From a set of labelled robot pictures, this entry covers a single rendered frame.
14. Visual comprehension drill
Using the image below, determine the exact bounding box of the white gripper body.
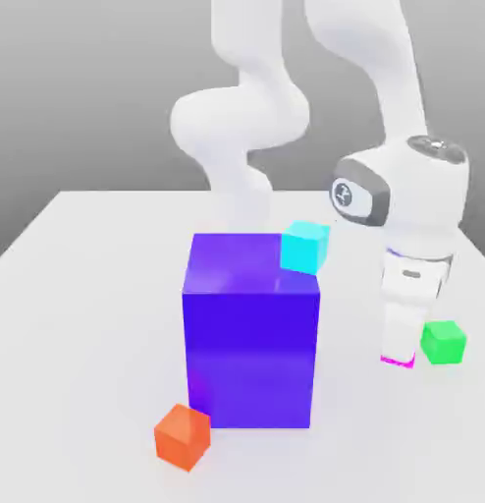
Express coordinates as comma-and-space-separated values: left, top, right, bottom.
381, 251, 455, 308

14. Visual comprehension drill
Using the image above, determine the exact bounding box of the small magenta cube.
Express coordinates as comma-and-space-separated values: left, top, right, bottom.
379, 353, 417, 370

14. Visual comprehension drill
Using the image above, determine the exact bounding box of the small green cube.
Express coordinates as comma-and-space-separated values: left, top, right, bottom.
419, 319, 468, 366

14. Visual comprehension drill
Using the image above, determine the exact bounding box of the small cyan cube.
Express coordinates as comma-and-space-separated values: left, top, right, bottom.
279, 219, 331, 276

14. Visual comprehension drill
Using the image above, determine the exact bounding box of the small orange cube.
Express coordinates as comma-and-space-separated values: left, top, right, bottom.
153, 403, 212, 474

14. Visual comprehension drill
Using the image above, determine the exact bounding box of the large purple box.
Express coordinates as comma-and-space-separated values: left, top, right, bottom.
181, 232, 321, 430

